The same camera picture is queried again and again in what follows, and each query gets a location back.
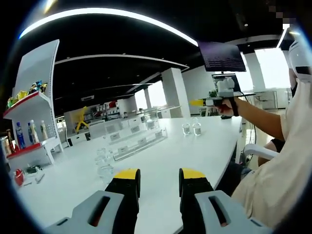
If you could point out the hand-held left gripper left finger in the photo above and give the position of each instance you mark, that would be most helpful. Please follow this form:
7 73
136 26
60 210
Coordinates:
109 212

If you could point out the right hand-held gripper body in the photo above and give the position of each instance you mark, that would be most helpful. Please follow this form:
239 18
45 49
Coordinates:
225 87

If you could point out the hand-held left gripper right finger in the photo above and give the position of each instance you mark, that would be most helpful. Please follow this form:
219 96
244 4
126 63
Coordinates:
204 212

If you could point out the clear acrylic reagent rack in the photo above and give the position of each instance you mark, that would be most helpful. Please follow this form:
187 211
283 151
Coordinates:
136 143

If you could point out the person's right hand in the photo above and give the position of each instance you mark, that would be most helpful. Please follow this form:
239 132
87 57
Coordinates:
226 108

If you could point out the small computer monitor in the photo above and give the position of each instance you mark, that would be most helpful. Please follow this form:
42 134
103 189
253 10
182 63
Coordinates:
237 83

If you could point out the green potted plant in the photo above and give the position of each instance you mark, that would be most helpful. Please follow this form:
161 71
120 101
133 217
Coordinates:
213 94

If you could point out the black computer mouse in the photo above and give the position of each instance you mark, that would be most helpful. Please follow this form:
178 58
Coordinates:
226 117

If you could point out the large dark monitor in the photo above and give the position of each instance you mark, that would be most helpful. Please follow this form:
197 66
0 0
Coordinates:
221 56

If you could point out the person's dark trousers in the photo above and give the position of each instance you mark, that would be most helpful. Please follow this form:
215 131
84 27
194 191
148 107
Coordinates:
231 178

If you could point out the white chair armrest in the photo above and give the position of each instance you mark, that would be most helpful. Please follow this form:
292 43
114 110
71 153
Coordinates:
258 150

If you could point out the straight ceiling light strip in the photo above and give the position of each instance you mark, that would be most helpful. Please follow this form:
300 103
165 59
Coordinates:
282 37

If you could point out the person in beige shirt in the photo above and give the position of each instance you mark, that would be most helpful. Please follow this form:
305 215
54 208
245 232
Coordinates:
280 182

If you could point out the white wearable device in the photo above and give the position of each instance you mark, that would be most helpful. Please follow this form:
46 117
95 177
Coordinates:
301 58

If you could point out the small dark object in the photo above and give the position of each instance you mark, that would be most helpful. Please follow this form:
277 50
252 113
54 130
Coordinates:
34 169

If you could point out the storage shelf with boxes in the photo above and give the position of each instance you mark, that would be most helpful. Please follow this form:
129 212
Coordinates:
107 108

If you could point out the yellow figure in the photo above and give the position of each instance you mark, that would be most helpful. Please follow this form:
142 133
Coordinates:
81 119

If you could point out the red container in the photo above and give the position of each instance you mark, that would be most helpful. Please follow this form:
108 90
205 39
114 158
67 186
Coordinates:
19 177

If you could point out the ceiling air vent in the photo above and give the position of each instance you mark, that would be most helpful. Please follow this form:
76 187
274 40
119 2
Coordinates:
87 98

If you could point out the row of drink bottles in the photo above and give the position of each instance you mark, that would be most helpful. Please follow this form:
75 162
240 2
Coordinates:
33 132

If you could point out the curved ceiling light strip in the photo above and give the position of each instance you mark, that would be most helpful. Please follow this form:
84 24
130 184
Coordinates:
102 11

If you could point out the row of snack bags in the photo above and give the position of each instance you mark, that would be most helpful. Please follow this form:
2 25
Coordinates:
22 95

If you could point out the white display shelf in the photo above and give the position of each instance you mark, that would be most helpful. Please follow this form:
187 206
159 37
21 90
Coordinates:
36 73

